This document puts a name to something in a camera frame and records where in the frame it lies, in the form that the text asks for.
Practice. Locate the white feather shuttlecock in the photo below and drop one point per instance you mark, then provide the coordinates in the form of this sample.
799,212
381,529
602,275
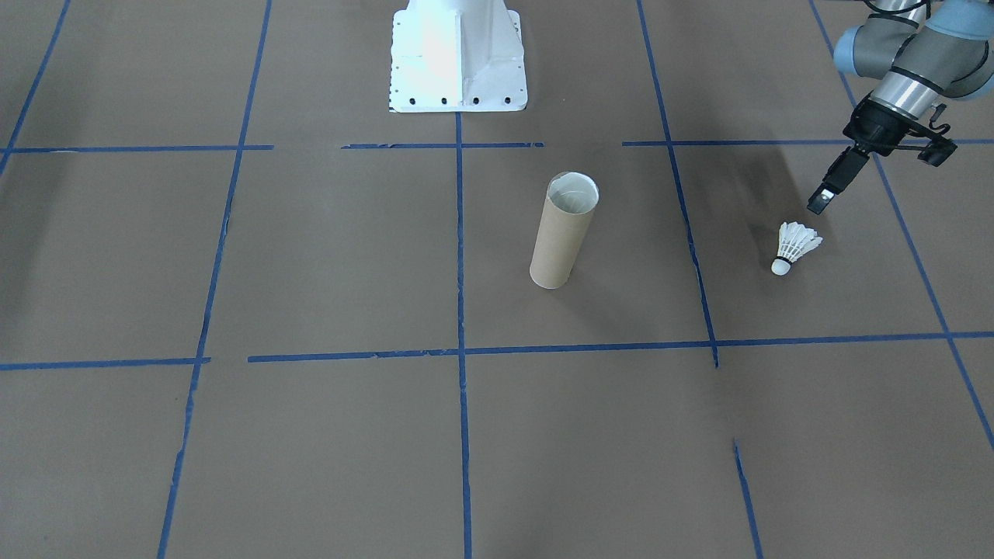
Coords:
794,244

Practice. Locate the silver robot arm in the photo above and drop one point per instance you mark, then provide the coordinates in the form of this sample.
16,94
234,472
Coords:
932,54

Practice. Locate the brown cardboard tube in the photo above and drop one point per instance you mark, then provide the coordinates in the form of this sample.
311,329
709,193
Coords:
555,248

